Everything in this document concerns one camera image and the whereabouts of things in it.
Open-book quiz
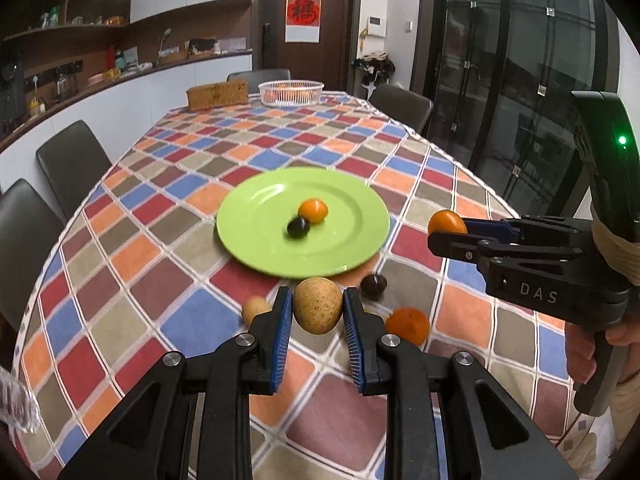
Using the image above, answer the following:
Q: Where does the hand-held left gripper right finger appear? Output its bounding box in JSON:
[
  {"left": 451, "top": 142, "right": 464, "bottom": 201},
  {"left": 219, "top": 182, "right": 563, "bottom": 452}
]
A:
[{"left": 342, "top": 287, "right": 571, "bottom": 480}]

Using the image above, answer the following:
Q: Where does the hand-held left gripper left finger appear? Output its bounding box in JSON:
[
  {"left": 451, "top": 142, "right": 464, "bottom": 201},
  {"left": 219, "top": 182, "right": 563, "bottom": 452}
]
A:
[{"left": 57, "top": 286, "right": 293, "bottom": 480}]

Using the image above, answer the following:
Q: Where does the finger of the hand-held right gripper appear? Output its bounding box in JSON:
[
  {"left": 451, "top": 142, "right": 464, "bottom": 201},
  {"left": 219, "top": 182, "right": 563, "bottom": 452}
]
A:
[
  {"left": 427, "top": 231, "right": 585, "bottom": 263},
  {"left": 461, "top": 216, "right": 597, "bottom": 242}
]

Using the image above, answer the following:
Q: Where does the orange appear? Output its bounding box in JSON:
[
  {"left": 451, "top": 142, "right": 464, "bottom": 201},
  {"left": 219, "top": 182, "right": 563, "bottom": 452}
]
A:
[
  {"left": 386, "top": 308, "right": 431, "bottom": 347},
  {"left": 428, "top": 210, "right": 468, "bottom": 236},
  {"left": 298, "top": 198, "right": 329, "bottom": 224}
]

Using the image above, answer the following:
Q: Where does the large tan oval fruit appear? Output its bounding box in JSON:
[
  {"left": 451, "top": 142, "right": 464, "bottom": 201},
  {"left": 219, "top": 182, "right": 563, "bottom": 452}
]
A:
[{"left": 292, "top": 277, "right": 344, "bottom": 335}]

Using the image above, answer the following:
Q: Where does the green plate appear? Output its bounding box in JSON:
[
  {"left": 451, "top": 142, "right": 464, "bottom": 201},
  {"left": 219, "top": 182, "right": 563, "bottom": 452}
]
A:
[{"left": 216, "top": 167, "right": 390, "bottom": 280}]

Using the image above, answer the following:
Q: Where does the person's right hand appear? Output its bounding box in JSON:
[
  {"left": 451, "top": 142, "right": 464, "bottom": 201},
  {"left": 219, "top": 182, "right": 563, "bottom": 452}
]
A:
[{"left": 564, "top": 305, "right": 640, "bottom": 392}]

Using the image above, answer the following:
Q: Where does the small tan fruit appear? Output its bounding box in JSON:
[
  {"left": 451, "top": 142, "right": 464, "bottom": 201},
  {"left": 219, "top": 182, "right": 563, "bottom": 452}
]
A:
[{"left": 242, "top": 296, "right": 271, "bottom": 326}]

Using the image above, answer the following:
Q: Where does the beige cloth wrap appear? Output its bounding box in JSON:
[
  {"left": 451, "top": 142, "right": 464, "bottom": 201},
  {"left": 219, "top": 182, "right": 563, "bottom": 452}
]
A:
[{"left": 591, "top": 209, "right": 640, "bottom": 287}]

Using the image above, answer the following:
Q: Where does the dark leather chair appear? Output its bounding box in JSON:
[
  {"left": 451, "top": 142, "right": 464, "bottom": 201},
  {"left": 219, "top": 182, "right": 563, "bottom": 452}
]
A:
[
  {"left": 0, "top": 178, "right": 67, "bottom": 358},
  {"left": 36, "top": 120, "right": 114, "bottom": 222},
  {"left": 227, "top": 68, "right": 292, "bottom": 84},
  {"left": 367, "top": 83, "right": 434, "bottom": 137}
]

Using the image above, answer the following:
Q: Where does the checkered tablecloth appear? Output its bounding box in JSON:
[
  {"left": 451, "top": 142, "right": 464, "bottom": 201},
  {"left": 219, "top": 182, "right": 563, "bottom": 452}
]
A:
[{"left": 12, "top": 91, "right": 608, "bottom": 480}]

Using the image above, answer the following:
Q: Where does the person's beige clothing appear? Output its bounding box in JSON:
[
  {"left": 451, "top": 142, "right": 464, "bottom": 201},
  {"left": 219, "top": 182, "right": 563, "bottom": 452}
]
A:
[{"left": 575, "top": 380, "right": 640, "bottom": 480}]

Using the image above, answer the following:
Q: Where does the pile of clothes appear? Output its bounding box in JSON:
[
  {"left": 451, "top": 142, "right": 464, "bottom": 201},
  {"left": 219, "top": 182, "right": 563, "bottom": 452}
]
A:
[{"left": 351, "top": 51, "right": 397, "bottom": 87}]

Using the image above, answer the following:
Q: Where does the white plastic basket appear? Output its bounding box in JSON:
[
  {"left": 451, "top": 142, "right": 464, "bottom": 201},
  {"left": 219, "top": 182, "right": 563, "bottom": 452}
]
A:
[{"left": 258, "top": 80, "right": 326, "bottom": 108}]

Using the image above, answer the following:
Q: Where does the cluster of oranges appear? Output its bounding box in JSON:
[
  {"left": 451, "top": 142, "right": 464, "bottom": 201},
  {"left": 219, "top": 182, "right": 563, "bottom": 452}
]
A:
[{"left": 267, "top": 86, "right": 313, "bottom": 105}]

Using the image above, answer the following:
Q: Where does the dark wooden door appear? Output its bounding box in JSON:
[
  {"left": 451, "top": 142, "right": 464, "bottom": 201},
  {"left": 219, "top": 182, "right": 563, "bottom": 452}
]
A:
[{"left": 254, "top": 0, "right": 364, "bottom": 100}]

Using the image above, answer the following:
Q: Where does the brown woven box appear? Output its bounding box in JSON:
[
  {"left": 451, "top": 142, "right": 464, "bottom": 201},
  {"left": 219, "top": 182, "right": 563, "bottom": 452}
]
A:
[{"left": 186, "top": 81, "right": 249, "bottom": 111}]

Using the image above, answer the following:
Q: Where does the clear plastic bottle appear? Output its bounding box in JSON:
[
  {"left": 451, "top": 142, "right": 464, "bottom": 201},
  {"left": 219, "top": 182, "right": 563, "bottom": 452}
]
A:
[{"left": 0, "top": 367, "right": 42, "bottom": 435}]

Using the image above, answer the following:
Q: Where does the red and white door poster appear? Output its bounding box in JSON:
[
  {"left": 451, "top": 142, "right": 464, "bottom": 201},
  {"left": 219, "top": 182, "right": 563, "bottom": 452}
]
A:
[{"left": 285, "top": 0, "right": 321, "bottom": 44}]

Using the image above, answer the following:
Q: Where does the long white counter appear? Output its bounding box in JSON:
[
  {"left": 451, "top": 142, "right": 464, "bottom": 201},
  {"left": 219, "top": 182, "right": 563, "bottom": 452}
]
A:
[{"left": 0, "top": 49, "right": 254, "bottom": 153}]

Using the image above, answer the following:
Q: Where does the black bag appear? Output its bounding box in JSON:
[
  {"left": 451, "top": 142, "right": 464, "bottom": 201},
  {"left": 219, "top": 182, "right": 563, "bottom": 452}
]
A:
[{"left": 187, "top": 38, "right": 219, "bottom": 59}]

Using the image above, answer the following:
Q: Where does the glass jar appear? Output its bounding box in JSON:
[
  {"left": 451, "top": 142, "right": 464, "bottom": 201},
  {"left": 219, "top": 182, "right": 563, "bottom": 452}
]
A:
[{"left": 54, "top": 67, "right": 74, "bottom": 102}]

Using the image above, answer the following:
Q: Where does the glass partition wall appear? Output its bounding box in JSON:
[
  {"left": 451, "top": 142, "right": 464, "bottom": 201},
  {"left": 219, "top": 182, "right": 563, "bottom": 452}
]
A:
[{"left": 414, "top": 0, "right": 623, "bottom": 221}]

